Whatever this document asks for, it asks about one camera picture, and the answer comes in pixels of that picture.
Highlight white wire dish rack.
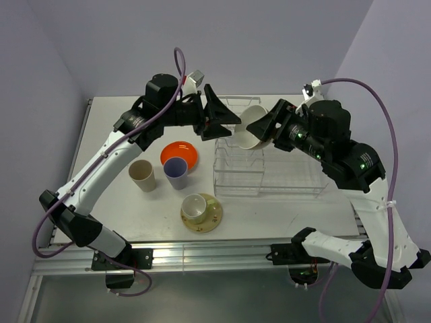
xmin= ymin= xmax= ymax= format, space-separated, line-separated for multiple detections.
xmin=212 ymin=96 xmax=329 ymax=199

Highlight beige floral saucer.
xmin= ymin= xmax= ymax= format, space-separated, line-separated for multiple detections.
xmin=181 ymin=197 xmax=223 ymax=234

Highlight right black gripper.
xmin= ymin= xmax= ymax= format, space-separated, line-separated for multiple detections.
xmin=246 ymin=98 xmax=329 ymax=162

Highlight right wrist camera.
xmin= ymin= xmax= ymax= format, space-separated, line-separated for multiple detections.
xmin=302 ymin=79 xmax=325 ymax=105

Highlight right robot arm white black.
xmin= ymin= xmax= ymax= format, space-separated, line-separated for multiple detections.
xmin=246 ymin=100 xmax=430 ymax=289

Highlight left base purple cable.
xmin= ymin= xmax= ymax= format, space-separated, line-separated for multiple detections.
xmin=97 ymin=252 xmax=154 ymax=297

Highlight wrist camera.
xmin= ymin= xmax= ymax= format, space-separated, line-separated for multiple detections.
xmin=183 ymin=70 xmax=205 ymax=96
xmin=302 ymin=79 xmax=325 ymax=105

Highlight white floral bowl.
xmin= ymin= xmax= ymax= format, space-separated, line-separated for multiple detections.
xmin=233 ymin=105 xmax=273 ymax=150

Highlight light green mug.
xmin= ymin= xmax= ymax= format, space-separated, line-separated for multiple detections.
xmin=180 ymin=193 xmax=216 ymax=225

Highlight orange plate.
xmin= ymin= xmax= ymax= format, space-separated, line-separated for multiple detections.
xmin=160 ymin=141 xmax=199 ymax=171

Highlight aluminium mounting rail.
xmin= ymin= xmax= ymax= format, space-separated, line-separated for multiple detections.
xmin=32 ymin=235 xmax=371 ymax=275

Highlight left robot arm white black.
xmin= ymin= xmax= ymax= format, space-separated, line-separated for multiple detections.
xmin=39 ymin=74 xmax=240 ymax=268

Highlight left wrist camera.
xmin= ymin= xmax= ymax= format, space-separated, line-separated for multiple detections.
xmin=183 ymin=70 xmax=205 ymax=96

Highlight purple plastic cup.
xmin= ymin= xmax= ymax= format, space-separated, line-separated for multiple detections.
xmin=163 ymin=157 xmax=188 ymax=190

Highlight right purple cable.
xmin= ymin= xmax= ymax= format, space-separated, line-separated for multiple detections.
xmin=318 ymin=77 xmax=397 ymax=322

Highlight beige plastic cup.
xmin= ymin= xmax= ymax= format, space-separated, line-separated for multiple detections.
xmin=128 ymin=159 xmax=156 ymax=192

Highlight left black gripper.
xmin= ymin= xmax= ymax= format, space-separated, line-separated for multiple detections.
xmin=160 ymin=84 xmax=240 ymax=141

